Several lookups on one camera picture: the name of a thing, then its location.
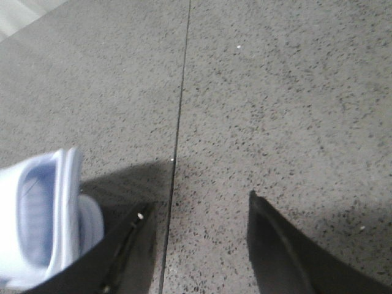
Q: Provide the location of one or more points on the beige curtain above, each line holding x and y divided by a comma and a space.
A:
17, 14

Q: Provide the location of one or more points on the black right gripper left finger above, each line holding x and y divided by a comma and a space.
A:
123, 262

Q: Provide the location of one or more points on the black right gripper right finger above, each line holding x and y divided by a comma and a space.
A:
284, 260

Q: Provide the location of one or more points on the light blue slipper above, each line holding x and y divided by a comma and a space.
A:
47, 224

